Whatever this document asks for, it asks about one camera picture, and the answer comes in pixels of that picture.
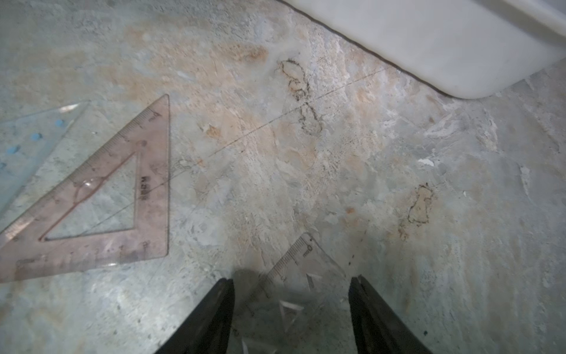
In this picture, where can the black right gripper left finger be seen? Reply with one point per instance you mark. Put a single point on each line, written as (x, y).
(207, 329)

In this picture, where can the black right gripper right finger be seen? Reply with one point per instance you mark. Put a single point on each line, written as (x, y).
(377, 329)

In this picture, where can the pink straight ruler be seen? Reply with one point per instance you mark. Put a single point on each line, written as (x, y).
(300, 306)

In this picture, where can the pink triangle ruler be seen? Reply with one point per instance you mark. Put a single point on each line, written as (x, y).
(26, 251)

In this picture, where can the blue triangle ruler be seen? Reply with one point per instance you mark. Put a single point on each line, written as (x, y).
(26, 142)

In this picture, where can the white plastic storage box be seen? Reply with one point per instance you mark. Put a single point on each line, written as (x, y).
(467, 49)

